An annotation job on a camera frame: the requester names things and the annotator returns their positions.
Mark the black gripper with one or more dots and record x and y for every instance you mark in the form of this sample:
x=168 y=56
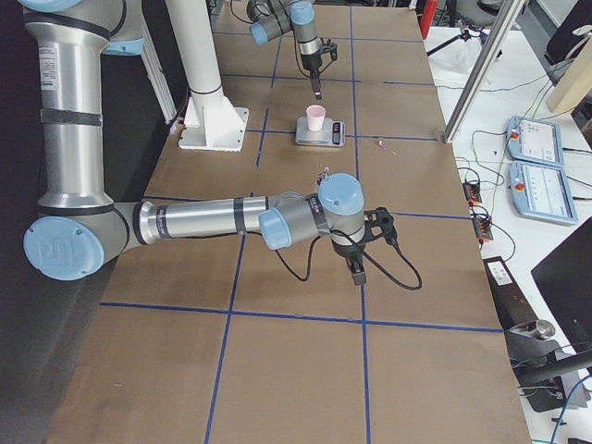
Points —
x=309 y=63
x=345 y=250

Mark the pink paper cup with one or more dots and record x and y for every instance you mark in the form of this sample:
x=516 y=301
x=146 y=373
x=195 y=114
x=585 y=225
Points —
x=315 y=117

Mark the clear glass sauce bottle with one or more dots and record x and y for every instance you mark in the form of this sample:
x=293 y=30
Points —
x=322 y=175

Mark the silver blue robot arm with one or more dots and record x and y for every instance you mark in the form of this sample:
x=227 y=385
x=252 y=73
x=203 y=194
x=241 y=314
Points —
x=272 y=19
x=80 y=228

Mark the silver digital kitchen scale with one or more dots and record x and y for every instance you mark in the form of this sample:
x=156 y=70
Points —
x=332 y=133

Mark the lower orange black adapter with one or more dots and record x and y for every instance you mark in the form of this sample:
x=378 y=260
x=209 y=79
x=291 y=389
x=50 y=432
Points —
x=482 y=227

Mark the orange black adapter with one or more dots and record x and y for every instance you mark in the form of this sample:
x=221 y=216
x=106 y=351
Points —
x=482 y=227
x=472 y=193

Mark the red cylinder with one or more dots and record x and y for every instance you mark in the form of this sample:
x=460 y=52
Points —
x=429 y=11

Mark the upper orange black adapter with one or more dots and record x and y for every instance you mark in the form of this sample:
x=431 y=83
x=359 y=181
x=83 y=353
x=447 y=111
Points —
x=472 y=193

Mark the black box with label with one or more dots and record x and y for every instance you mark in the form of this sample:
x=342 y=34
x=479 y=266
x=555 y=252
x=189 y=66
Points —
x=513 y=309

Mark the lower blue teach pendant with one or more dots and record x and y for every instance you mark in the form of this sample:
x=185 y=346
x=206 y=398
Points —
x=542 y=193

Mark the blue teach pendant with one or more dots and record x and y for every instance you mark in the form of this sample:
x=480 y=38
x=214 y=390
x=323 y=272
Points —
x=534 y=140
x=542 y=193

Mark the black monitor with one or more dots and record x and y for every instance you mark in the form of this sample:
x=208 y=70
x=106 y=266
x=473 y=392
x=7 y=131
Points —
x=563 y=279

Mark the upper blue teach pendant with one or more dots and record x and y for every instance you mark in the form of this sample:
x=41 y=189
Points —
x=534 y=140

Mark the black clamp stand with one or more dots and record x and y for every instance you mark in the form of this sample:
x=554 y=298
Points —
x=545 y=370

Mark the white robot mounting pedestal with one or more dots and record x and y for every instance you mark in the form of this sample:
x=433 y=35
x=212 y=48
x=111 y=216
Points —
x=211 y=122

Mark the black camera tripod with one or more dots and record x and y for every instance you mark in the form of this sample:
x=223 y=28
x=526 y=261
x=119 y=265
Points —
x=466 y=33

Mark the aluminium frame post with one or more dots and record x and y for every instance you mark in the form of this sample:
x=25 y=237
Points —
x=496 y=37

